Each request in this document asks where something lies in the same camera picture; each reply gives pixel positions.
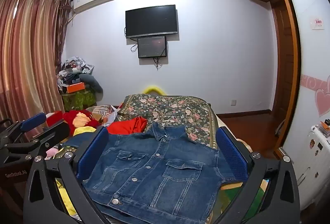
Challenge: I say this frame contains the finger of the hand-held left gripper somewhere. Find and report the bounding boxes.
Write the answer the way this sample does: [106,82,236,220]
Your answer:
[0,112,47,146]
[5,121,71,160]

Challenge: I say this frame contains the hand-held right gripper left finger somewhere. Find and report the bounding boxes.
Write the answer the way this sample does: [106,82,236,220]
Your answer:
[23,126,110,224]

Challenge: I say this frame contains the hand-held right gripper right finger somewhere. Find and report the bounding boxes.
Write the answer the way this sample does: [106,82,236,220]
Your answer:
[214,126,301,224]

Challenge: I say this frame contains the blue denim jacket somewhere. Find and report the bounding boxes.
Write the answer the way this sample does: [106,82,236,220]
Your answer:
[82,122,236,224]

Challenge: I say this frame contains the red box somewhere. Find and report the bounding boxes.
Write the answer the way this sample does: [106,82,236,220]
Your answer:
[45,111,64,127]

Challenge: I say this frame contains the red plush toy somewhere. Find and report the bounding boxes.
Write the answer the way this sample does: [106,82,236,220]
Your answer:
[63,109,100,135]

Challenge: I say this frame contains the green cloth covered table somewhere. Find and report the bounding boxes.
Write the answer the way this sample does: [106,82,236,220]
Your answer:
[62,88,97,111]

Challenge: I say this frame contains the multicoloured patterned cloth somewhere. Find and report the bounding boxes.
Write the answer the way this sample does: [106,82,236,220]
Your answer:
[86,105,119,124]

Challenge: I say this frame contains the red cloth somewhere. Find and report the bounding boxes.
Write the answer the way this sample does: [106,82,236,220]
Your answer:
[106,116,148,135]

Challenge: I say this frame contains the yellow cloth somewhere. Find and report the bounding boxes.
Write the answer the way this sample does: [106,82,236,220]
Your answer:
[55,179,78,217]

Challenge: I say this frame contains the orange box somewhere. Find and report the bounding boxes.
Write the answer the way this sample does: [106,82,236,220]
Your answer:
[66,82,86,93]

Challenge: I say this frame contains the pile of bags and clutter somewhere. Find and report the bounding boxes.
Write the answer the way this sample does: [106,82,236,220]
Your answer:
[57,56,95,85]

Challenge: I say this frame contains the grey pillow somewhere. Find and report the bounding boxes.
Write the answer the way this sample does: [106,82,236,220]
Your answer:
[79,73,104,98]

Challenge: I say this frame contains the dark floral blanket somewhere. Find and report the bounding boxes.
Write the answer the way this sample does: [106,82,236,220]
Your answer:
[117,94,219,150]

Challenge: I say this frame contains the striped pink curtain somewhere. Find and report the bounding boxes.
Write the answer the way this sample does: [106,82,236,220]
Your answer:
[0,0,72,126]

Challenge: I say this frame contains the yellow round object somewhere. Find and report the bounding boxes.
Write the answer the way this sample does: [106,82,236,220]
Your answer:
[143,85,167,97]

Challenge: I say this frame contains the small items on refrigerator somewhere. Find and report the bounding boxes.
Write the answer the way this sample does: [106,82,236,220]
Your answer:
[318,118,330,137]

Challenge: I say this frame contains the small black monitor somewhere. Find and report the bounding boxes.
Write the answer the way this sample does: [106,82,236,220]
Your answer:
[137,36,169,59]

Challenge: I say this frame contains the white wardrobe sliding door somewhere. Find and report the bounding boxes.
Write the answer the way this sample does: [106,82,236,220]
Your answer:
[273,0,330,163]

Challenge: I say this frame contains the red white sticker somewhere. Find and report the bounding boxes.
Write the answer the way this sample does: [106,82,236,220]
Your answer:
[311,17,324,30]

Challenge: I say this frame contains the black wall television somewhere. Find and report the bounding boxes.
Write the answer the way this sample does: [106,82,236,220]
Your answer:
[125,4,179,39]

